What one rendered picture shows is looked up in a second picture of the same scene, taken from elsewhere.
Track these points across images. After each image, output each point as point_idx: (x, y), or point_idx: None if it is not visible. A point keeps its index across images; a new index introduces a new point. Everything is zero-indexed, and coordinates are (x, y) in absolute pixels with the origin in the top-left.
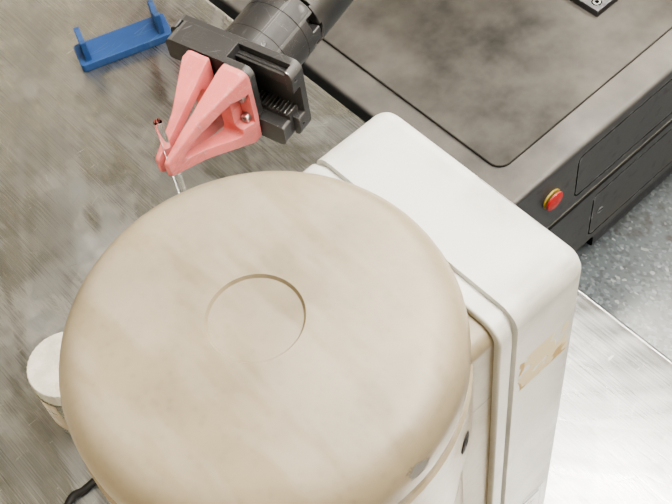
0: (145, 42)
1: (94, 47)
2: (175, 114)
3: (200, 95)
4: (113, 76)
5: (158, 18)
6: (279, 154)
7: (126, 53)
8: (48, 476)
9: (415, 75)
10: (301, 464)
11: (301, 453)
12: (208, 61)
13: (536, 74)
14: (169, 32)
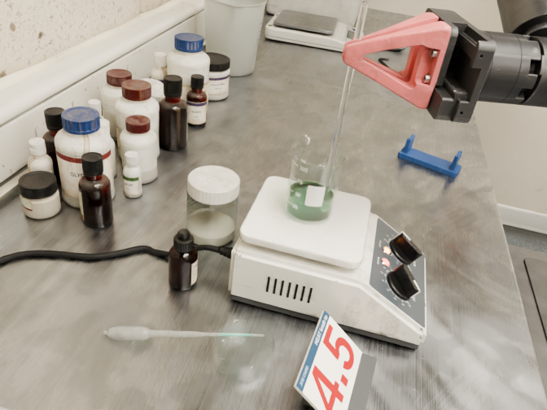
0: (439, 167)
1: (413, 151)
2: (383, 30)
3: (412, 47)
4: (407, 166)
5: (456, 159)
6: (445, 247)
7: (424, 164)
8: (154, 234)
9: None
10: None
11: None
12: (436, 19)
13: None
14: (455, 172)
